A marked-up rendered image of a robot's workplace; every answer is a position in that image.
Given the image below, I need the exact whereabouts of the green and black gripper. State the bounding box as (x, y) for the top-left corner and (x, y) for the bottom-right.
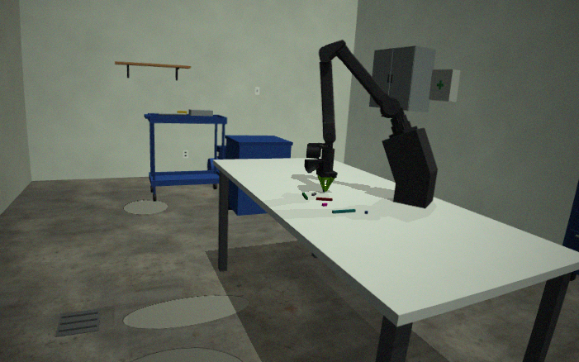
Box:
(316, 160), (337, 192)

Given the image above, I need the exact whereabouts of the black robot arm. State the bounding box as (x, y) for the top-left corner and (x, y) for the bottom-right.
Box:
(304, 40), (418, 173)

